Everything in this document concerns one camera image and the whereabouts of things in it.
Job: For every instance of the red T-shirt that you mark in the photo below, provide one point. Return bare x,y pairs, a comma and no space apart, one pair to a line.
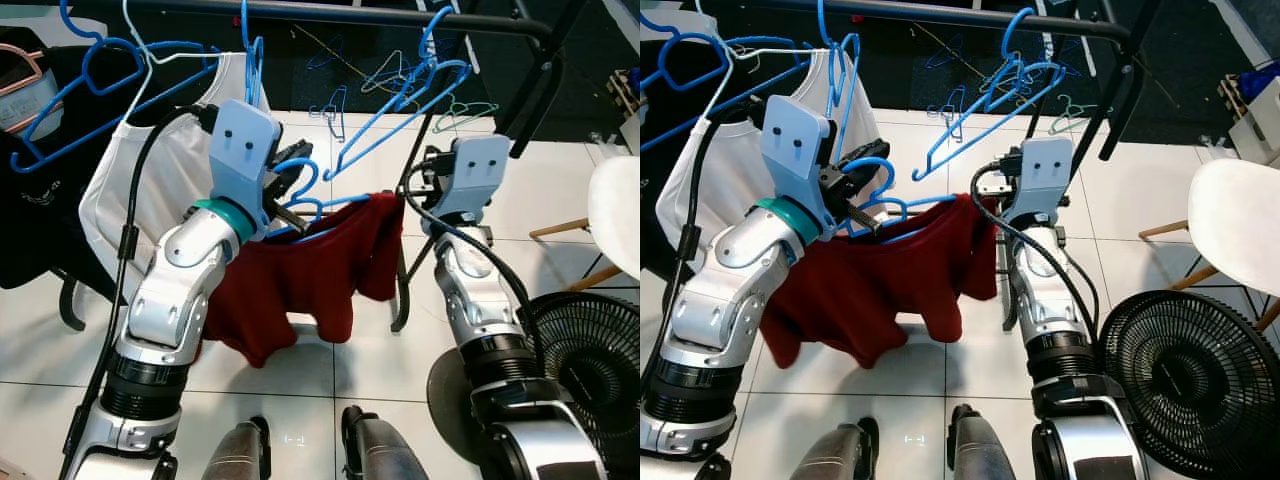
290,290
870,290

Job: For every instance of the white plastic chair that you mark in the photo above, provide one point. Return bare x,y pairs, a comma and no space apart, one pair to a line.
615,200
1235,220

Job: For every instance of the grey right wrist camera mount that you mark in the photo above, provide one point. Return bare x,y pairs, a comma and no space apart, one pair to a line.
478,175
1045,175

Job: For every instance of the black pedestal fan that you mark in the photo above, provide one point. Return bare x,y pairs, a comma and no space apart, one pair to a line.
1190,380
590,350

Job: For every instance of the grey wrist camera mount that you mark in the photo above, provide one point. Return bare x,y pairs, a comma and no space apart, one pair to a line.
795,150
240,150
1045,175
478,175

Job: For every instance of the black metal clothes rack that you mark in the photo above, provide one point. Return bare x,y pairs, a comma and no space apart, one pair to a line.
1118,100
537,95

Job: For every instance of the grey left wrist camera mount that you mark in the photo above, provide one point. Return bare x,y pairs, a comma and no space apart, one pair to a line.
795,150
240,150

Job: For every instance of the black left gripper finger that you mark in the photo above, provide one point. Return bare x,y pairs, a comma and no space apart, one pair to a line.
290,216
856,160
292,162
865,216

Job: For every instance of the white drawer cabinet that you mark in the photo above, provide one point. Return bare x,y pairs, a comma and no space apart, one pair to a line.
1262,130

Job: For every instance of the silver robot right leg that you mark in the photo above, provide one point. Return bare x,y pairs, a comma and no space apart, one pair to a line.
385,455
980,455

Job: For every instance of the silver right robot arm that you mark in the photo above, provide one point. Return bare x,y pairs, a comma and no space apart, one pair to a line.
480,310
1040,300

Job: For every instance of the white T-shirt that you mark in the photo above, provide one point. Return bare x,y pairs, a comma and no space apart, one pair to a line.
725,170
170,175

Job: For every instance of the pink clothes hanger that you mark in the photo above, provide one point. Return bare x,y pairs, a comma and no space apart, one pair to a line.
25,75

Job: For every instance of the wooden pallet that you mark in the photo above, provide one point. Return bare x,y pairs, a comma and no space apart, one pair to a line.
622,100
1228,100

